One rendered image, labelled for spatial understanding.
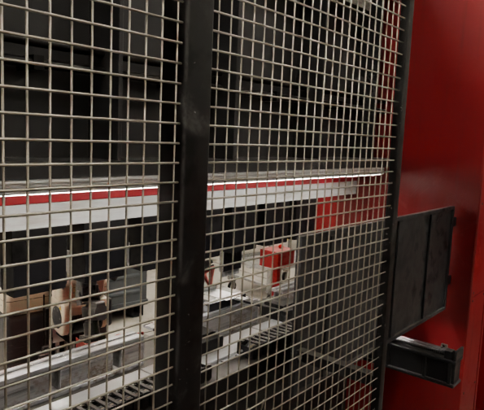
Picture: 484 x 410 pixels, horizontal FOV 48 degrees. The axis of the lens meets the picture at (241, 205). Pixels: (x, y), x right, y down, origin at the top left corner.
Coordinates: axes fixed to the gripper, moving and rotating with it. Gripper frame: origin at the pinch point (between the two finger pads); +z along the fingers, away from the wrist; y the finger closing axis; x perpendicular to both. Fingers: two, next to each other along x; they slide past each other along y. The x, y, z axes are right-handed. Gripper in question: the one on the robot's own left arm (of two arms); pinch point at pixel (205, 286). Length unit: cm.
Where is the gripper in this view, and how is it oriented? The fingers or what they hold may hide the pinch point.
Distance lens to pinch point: 210.6
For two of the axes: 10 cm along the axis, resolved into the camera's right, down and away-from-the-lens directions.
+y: 6.5, -0.6, 7.6
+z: 3.1, 9.3, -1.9
